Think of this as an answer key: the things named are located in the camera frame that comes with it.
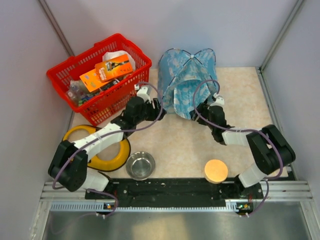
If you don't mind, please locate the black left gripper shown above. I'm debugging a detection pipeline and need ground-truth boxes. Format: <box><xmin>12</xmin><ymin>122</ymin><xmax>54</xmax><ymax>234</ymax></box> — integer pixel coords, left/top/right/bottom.
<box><xmin>134</xmin><ymin>98</ymin><xmax>166</xmax><ymax>125</ymax></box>

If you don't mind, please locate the stainless steel pet bowl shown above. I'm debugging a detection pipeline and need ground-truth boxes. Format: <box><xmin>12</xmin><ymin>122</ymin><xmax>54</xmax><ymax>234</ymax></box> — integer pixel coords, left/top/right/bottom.
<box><xmin>125</xmin><ymin>151</ymin><xmax>156</xmax><ymax>181</ymax></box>

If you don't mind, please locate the blue patterned pet tent fabric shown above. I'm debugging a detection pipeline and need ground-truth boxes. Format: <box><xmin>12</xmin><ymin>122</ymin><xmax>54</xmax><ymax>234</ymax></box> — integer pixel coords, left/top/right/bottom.
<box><xmin>157</xmin><ymin>48</ymin><xmax>219</xmax><ymax>120</ymax></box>

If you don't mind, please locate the yellow double pet bowl holder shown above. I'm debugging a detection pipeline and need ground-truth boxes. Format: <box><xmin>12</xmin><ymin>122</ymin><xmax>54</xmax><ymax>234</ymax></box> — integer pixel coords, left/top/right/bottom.
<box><xmin>63</xmin><ymin>124</ymin><xmax>131</xmax><ymax>172</ymax></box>

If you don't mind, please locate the blue patterned tent mat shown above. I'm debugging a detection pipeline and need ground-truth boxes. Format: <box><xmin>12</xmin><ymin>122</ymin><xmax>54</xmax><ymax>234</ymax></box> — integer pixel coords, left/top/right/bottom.
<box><xmin>173</xmin><ymin>79</ymin><xmax>211</xmax><ymax>120</ymax></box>

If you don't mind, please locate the thin black tent pole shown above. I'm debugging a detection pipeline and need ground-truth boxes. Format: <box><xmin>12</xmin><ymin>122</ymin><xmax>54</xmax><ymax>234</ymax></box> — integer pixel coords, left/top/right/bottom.
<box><xmin>157</xmin><ymin>48</ymin><xmax>218</xmax><ymax>92</ymax></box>

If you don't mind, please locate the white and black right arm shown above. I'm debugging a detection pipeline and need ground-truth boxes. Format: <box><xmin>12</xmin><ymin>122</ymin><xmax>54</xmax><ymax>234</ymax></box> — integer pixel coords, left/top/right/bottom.
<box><xmin>189</xmin><ymin>102</ymin><xmax>296</xmax><ymax>198</ymax></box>

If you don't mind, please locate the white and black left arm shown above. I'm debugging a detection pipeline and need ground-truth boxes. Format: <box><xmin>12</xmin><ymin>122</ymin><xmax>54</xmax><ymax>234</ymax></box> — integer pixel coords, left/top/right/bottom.
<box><xmin>48</xmin><ymin>96</ymin><xmax>165</xmax><ymax>199</ymax></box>

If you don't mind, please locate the red plastic shopping basket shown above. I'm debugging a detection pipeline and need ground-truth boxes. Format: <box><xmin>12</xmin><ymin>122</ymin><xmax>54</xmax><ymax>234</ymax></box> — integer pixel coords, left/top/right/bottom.
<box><xmin>46</xmin><ymin>33</ymin><xmax>152</xmax><ymax>126</ymax></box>

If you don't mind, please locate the black instant noodle cup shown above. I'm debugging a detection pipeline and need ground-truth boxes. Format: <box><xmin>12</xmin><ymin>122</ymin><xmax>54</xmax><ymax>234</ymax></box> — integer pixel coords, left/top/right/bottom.
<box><xmin>100</xmin><ymin>78</ymin><xmax>122</xmax><ymax>91</ymax></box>

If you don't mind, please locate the orange Gillette razor box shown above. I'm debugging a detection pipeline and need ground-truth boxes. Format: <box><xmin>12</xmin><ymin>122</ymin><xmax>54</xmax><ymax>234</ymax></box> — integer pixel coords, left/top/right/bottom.
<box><xmin>95</xmin><ymin>54</ymin><xmax>134</xmax><ymax>82</ymax></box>

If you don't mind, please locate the orange round lid jar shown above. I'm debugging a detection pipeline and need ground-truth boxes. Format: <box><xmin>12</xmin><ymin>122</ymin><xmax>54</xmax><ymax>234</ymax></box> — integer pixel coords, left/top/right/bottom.
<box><xmin>204</xmin><ymin>159</ymin><xmax>229</xmax><ymax>184</ymax></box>

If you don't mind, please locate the blue green scouring pad pack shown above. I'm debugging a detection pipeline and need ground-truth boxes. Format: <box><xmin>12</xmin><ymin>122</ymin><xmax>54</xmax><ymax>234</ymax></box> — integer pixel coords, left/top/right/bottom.
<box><xmin>78</xmin><ymin>96</ymin><xmax>91</xmax><ymax>106</ymax></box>

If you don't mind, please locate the orange Scrub Daddy sponge pack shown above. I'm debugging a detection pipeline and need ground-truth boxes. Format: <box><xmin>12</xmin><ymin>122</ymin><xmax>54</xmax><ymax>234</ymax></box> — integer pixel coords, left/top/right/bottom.
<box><xmin>79</xmin><ymin>69</ymin><xmax>109</xmax><ymax>93</ymax></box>

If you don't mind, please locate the white plastic bag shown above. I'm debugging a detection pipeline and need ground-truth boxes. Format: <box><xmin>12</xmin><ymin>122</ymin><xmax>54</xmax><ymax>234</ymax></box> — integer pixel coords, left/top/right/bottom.
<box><xmin>102</xmin><ymin>50</ymin><xmax>136</xmax><ymax>71</ymax></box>

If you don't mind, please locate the clear plastic bottle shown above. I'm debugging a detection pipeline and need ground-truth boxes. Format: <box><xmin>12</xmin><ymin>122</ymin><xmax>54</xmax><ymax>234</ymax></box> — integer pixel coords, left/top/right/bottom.
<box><xmin>66</xmin><ymin>84</ymin><xmax>86</xmax><ymax>103</ymax></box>

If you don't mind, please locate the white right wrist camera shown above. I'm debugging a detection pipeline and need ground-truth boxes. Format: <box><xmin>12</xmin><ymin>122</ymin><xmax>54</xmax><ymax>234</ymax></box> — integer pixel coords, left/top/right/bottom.
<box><xmin>210</xmin><ymin>93</ymin><xmax>225</xmax><ymax>107</ymax></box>

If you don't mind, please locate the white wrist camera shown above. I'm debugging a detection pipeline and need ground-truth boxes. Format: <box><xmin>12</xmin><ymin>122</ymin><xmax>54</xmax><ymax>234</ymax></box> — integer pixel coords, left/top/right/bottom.
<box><xmin>134</xmin><ymin>84</ymin><xmax>151</xmax><ymax>102</ymax></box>
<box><xmin>210</xmin><ymin>93</ymin><xmax>225</xmax><ymax>107</ymax></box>

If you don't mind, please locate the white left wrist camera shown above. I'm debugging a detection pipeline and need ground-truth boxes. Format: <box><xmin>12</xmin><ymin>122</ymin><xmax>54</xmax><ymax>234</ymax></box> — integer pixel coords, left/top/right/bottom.
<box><xmin>134</xmin><ymin>84</ymin><xmax>151</xmax><ymax>102</ymax></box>

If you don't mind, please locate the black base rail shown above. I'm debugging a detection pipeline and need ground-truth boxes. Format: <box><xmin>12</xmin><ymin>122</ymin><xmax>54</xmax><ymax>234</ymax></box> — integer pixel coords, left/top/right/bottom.
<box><xmin>84</xmin><ymin>177</ymin><xmax>253</xmax><ymax>208</ymax></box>

